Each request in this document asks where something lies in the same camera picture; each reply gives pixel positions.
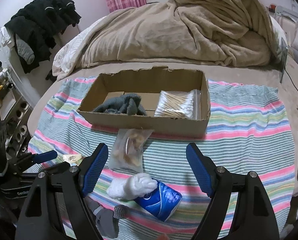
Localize cartoon tissue pack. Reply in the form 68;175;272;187
63;154;83;163

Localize dark grey sock pair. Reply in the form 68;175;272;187
84;197;129;238

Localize clear bag of snacks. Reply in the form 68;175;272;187
108;129;153;173

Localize blue tissue pack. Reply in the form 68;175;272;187
134;180;183;222

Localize white sock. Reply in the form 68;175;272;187
106;173;158;200

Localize grey-teal sock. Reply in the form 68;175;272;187
92;93;147;116

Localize bag of cotton swabs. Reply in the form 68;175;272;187
154;89;201;120

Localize striped pastel towel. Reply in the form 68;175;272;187
28;77;295;239

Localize white floral quilt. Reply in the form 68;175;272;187
52;16;105;81

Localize black hanging clothes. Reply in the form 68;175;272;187
5;0;81;74

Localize open cardboard box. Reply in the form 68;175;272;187
77;66;210;138

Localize tablet leaning on blanket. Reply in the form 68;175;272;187
279;38;288;83

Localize beige plush blanket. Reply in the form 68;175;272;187
70;0;281;72

